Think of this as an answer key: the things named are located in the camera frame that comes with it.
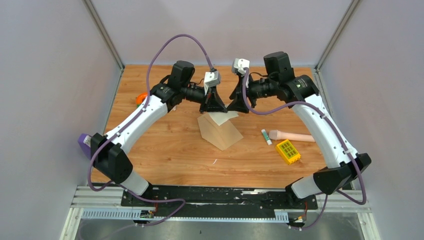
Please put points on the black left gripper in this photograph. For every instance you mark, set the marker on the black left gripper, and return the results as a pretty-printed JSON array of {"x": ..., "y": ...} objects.
[{"x": 213, "y": 102}]

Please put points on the purple box with card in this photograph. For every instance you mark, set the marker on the purple box with card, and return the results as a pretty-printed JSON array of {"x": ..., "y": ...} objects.
[{"x": 84, "y": 142}]

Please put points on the yellow building block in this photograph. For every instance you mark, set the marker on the yellow building block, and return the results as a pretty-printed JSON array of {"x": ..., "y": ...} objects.
[{"x": 288, "y": 152}]

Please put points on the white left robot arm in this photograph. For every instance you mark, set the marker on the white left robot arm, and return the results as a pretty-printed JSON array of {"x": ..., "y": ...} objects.
[{"x": 109, "y": 152}]

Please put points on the lined letter paper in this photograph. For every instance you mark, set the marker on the lined letter paper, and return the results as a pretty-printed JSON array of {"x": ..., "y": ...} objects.
[{"x": 221, "y": 117}]

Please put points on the white green glue stick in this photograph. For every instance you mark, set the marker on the white green glue stick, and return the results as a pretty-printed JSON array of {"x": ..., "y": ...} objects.
[{"x": 266, "y": 137}]

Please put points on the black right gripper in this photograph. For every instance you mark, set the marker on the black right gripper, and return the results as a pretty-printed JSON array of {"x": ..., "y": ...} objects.
[{"x": 238, "y": 103}]

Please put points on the orange curved toy track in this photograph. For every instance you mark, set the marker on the orange curved toy track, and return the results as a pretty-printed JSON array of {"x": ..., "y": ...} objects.
[{"x": 140, "y": 99}]

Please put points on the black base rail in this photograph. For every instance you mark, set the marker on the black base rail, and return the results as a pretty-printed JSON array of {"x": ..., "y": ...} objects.
[{"x": 218, "y": 202}]

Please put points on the white slotted cable duct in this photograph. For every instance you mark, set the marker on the white slotted cable duct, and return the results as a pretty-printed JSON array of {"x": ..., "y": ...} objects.
[{"x": 141, "y": 215}]

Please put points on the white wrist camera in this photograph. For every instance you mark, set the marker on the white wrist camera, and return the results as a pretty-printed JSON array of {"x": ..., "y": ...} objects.
[
  {"x": 211, "y": 79},
  {"x": 239, "y": 66}
]

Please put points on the pink toy microphone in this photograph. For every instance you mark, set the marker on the pink toy microphone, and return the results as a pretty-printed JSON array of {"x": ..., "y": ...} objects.
[{"x": 280, "y": 135}]

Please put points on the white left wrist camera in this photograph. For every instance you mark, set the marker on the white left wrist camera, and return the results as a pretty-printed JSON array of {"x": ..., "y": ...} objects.
[{"x": 211, "y": 79}]

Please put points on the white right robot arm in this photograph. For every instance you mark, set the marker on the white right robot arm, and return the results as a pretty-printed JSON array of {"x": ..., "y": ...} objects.
[{"x": 280, "y": 88}]

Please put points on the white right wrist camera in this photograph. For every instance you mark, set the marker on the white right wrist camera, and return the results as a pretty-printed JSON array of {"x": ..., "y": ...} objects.
[{"x": 239, "y": 66}]

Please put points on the tan paper envelope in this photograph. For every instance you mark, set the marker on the tan paper envelope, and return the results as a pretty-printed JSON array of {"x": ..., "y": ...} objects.
[{"x": 223, "y": 136}]

